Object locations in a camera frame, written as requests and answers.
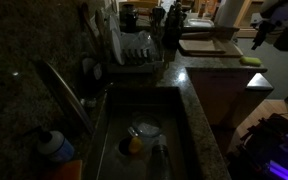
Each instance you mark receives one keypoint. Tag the glass bowl in sink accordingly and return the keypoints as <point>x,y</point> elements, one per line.
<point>146,126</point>

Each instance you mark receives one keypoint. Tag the stainless steel sink basin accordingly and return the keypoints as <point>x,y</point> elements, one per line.
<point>110,159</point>

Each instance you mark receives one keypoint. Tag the blue white soap dispenser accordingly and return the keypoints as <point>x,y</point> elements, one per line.
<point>53,145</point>

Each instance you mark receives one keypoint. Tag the white dish rack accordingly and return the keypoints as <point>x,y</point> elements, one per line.
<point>139,52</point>

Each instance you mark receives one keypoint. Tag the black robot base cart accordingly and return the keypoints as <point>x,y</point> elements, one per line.
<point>263,151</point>

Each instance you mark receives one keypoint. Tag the wooden cabinet under counter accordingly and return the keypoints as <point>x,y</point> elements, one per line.
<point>229,96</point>

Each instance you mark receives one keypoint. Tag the white paper towel roll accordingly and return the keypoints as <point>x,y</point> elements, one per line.
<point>228,12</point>

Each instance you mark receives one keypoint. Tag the light wooden cutting board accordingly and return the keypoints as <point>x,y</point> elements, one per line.
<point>201,46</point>

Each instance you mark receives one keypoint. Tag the curved chrome faucet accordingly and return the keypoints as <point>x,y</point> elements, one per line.
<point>64,96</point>

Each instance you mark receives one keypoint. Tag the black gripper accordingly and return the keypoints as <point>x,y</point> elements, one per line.
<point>264,28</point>

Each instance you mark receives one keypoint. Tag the black knife block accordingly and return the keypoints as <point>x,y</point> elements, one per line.
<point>174,25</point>

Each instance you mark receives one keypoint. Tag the white plate in rack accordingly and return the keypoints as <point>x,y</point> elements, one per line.
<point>117,47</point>

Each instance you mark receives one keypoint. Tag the dark bottle in sink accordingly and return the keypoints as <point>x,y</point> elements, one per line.
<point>160,168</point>

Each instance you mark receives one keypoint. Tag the large lower wooden cutting board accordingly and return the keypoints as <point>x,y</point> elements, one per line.
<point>232,51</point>

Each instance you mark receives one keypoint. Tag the yellow item in sink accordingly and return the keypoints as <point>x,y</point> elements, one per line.
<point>135,145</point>

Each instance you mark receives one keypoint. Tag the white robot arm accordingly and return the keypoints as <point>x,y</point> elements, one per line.
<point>274,13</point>

